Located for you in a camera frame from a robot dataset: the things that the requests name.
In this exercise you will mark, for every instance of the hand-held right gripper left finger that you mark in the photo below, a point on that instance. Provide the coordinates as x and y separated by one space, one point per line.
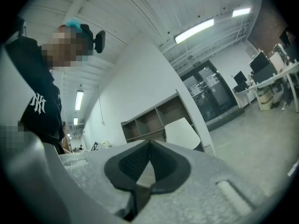
93 171

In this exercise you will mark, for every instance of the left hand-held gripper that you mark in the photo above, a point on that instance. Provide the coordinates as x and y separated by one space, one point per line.
97 147

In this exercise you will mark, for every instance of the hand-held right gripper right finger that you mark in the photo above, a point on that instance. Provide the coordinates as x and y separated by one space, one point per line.
198 195

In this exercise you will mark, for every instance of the white table lamp with shade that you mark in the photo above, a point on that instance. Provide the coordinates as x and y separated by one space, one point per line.
181 134

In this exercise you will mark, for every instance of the wooden cubby shelf unit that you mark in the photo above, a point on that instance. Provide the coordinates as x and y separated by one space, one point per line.
144 134

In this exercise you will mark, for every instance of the grey wooden desk with shelves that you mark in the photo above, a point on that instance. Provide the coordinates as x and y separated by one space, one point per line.
144 177

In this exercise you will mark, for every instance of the ceiling tube light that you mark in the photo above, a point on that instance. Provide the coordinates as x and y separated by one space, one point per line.
240 12
79 100
75 121
194 31

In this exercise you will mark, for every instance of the black glass double door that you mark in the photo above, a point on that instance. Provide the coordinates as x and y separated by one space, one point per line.
210 94

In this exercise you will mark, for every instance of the cardboard box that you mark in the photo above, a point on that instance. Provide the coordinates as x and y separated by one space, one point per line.
266 101

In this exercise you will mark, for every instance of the teal disposable head cap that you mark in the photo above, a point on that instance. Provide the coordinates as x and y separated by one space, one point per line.
72 22

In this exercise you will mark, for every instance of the round ceiling detector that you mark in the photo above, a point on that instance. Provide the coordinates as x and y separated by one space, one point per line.
190 57

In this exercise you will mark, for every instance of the green exit sign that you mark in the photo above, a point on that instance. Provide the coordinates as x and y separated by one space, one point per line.
197 63

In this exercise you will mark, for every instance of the white office table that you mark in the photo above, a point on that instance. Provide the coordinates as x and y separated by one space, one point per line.
268 81

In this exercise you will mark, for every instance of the black head-mounted camera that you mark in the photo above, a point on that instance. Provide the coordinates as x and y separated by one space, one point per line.
99 42

